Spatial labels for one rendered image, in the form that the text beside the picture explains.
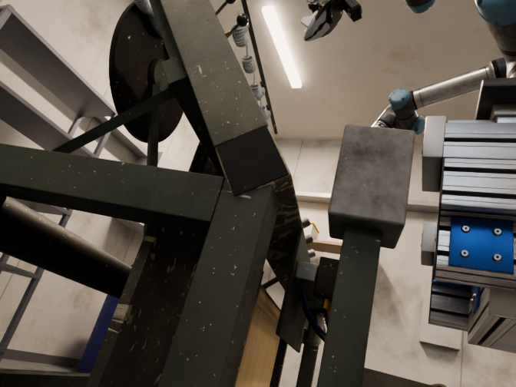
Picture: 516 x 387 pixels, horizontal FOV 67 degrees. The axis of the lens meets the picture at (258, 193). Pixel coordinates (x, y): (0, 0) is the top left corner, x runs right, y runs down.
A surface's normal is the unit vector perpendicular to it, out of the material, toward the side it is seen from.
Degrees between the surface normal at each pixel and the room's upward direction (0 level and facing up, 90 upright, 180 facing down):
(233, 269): 90
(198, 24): 90
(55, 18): 90
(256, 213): 90
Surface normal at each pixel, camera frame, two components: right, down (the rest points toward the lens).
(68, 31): 0.90, 0.07
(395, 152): -0.18, -0.43
